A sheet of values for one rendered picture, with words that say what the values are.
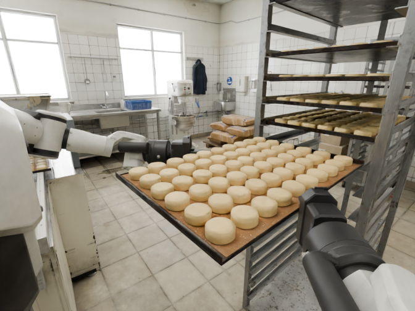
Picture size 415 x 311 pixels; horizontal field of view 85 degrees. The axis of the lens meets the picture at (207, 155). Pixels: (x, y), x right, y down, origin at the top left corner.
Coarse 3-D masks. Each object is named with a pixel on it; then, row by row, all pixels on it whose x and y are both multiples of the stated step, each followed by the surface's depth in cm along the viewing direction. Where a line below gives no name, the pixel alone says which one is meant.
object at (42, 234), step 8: (40, 176) 124; (40, 184) 116; (40, 192) 107; (40, 200) 100; (40, 224) 84; (40, 232) 79; (48, 232) 86; (40, 240) 75; (48, 240) 80; (40, 248) 76; (48, 248) 78
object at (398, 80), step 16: (400, 48) 60; (400, 64) 60; (400, 80) 61; (400, 96) 62; (384, 112) 65; (384, 128) 66; (384, 144) 67; (384, 160) 68; (368, 176) 71; (368, 192) 72; (368, 208) 73; (368, 224) 76
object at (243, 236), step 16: (256, 144) 89; (128, 176) 60; (192, 176) 60; (224, 176) 60; (336, 176) 60; (144, 192) 52; (288, 208) 46; (272, 224) 41; (240, 240) 37; (224, 256) 33
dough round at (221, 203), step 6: (210, 198) 45; (216, 198) 45; (222, 198) 45; (228, 198) 45; (210, 204) 44; (216, 204) 43; (222, 204) 43; (228, 204) 43; (216, 210) 43; (222, 210) 43; (228, 210) 44
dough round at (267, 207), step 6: (258, 198) 45; (264, 198) 45; (270, 198) 45; (252, 204) 44; (258, 204) 43; (264, 204) 43; (270, 204) 43; (276, 204) 43; (258, 210) 42; (264, 210) 42; (270, 210) 42; (276, 210) 43; (264, 216) 42; (270, 216) 42
